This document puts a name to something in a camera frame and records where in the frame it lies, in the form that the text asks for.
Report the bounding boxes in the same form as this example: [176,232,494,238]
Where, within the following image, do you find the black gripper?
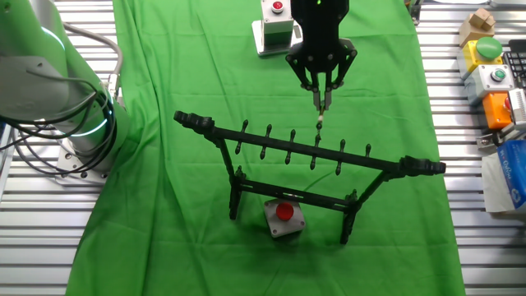
[285,0,358,112]

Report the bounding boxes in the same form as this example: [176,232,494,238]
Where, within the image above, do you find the brown brush with clear cap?
[315,105,328,133]

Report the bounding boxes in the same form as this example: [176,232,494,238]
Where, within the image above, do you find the black pen rack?
[173,109,447,246]

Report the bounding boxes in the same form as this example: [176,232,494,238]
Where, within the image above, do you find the white red-button box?
[261,0,295,47]

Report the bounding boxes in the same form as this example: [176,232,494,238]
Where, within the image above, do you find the silver digital scale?
[251,18,303,57]

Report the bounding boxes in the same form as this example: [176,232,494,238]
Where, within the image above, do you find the yellow box with green button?
[456,35,505,80]

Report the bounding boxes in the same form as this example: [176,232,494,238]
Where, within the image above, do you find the wooden block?
[459,7,497,47]

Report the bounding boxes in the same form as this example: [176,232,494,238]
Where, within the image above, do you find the red-button box with black base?
[263,198,307,238]

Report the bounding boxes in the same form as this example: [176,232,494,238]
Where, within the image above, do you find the grey box with green button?
[464,63,516,106]

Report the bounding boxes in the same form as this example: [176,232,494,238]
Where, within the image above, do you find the orange box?
[481,90,514,131]

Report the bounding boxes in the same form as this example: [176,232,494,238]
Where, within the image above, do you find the black keyboard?
[503,39,526,90]

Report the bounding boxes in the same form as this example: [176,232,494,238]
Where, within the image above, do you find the blue tissue pack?
[481,139,526,215]

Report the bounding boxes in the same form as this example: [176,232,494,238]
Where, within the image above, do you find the green cloth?
[65,0,468,296]

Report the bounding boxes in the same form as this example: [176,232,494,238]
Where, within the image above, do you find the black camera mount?
[404,0,424,25]

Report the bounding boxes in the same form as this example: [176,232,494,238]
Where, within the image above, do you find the silver corner bracket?
[476,123,519,148]

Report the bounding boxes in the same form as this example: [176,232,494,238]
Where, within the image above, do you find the grey hose cable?
[63,22,124,100]

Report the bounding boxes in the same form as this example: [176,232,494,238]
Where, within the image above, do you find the black looped cables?
[0,69,119,178]

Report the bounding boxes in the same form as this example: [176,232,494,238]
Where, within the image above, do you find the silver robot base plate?
[55,143,121,187]

